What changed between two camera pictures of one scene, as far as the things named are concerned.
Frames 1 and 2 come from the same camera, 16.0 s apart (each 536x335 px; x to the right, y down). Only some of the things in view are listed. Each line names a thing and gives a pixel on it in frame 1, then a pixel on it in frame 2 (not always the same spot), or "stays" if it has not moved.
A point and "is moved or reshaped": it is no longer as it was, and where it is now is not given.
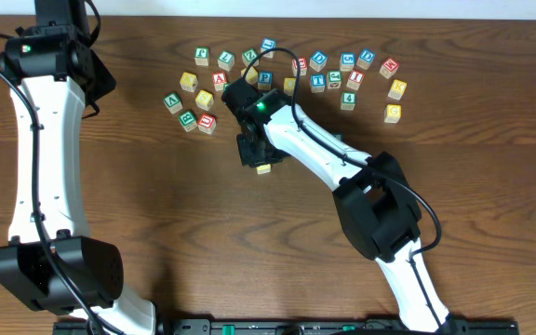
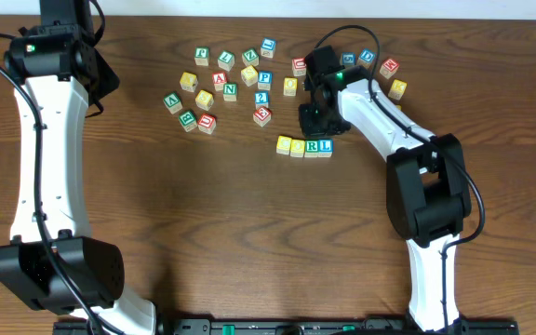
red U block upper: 302,62 stays
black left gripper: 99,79 stays
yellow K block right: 397,89 stays
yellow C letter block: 263,169 is moved or reshaped
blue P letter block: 264,80 stays
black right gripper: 253,152 → 317,120
